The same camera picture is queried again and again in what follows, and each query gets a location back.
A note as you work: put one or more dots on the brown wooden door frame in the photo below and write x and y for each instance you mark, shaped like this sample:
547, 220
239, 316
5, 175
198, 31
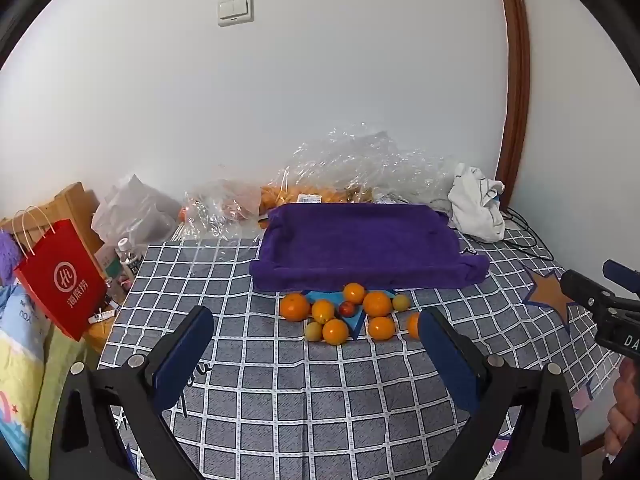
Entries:
516, 85

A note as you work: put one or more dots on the clear plastic bottle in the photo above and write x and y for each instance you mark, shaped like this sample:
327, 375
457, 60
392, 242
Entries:
127, 256

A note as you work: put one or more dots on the white carton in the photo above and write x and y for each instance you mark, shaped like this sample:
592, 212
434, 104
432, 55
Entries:
106, 260

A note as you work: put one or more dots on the green plum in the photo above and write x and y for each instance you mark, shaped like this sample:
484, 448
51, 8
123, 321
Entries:
313, 331
401, 302

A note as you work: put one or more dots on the red paper bag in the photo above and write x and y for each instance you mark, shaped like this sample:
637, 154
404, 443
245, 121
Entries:
60, 280

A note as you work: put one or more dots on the purple cloth covered tray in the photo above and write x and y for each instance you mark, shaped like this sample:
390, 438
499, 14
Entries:
360, 245

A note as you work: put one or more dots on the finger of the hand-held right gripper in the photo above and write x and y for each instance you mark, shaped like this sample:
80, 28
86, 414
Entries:
620, 271
580, 286

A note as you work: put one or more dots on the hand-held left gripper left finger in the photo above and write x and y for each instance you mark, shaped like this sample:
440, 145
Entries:
182, 360

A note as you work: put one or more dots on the clear plastic bag of oranges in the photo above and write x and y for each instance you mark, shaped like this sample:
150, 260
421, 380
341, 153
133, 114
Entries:
360, 165

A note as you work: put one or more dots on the purple plush fabric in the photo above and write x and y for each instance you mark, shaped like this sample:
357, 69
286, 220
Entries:
7, 252

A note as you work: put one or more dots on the white light switch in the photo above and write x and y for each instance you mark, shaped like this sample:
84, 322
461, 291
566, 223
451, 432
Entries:
235, 9

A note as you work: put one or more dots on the small red apple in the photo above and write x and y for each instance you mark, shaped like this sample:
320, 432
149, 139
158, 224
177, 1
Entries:
347, 308

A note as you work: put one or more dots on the white translucent plastic bag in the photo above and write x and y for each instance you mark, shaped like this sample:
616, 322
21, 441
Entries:
132, 205

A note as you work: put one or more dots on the large orange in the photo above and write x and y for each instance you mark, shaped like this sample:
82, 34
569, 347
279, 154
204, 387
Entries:
294, 306

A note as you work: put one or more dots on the colourful printed blanket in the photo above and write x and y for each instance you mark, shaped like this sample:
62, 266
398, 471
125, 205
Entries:
20, 360

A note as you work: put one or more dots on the light wooden furniture frame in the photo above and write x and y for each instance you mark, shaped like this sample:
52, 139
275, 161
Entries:
72, 200

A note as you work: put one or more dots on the white crumpled cloth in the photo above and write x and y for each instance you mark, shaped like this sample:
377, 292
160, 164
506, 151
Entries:
475, 205

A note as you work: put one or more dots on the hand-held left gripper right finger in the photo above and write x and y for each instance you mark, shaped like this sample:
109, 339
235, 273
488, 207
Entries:
450, 360

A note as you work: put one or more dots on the crumpled clear plastic bag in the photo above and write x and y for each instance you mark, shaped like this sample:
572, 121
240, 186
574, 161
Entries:
220, 205

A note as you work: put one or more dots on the small white tube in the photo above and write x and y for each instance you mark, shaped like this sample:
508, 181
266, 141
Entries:
100, 316

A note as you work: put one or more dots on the person's right hand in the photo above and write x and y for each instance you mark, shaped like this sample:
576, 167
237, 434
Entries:
624, 410

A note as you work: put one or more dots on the grey checkered bedsheet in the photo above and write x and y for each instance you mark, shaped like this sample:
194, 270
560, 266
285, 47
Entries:
300, 400

